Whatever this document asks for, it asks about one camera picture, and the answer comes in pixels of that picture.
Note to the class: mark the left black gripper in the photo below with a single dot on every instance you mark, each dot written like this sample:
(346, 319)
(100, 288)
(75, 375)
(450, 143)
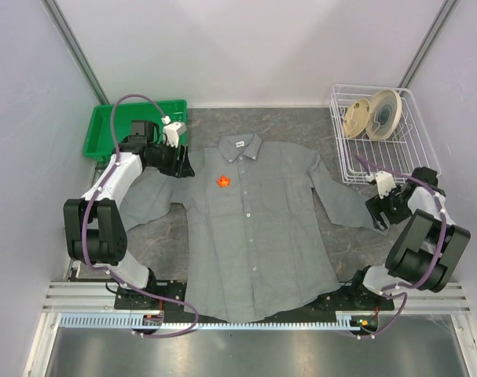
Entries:
(178, 169)

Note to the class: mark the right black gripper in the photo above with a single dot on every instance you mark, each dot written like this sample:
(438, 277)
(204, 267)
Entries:
(376, 205)

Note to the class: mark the orange maple leaf brooch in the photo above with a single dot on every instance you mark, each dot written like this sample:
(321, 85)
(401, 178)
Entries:
(224, 182)

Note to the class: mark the grey button shirt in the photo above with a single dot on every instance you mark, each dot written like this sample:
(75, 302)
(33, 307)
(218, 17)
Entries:
(255, 248)

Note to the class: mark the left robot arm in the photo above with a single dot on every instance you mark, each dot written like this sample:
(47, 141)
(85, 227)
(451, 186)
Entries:
(94, 230)

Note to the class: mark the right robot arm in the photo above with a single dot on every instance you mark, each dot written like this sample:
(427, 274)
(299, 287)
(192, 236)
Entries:
(427, 251)

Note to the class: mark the black box orange brooch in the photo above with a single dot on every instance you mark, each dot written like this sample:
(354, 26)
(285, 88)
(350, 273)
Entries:
(99, 168)

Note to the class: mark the green plastic tray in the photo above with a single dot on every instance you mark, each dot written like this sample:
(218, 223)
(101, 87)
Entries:
(99, 144)

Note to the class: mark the beige plate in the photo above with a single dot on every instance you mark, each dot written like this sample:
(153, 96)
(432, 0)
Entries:
(356, 118)

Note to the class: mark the beige bowl blue centre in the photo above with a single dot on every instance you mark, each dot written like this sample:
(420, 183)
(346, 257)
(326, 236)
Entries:
(385, 114)

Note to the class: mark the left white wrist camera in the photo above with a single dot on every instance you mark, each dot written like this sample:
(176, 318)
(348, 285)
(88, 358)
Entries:
(172, 132)

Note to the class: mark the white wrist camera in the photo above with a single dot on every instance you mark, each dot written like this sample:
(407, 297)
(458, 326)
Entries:
(172, 132)
(384, 182)

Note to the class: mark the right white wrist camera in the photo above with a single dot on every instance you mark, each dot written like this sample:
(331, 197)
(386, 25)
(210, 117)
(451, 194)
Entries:
(384, 182)

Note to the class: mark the white wire basket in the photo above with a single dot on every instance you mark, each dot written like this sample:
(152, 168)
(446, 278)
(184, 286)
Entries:
(407, 148)

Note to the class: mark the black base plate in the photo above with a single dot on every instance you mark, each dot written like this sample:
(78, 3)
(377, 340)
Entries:
(350, 297)

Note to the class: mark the blue-white cable duct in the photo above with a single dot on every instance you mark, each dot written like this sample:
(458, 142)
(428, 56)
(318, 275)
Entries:
(141, 321)

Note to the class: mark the aluminium frame rail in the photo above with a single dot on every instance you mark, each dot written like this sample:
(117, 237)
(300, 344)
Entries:
(428, 335)

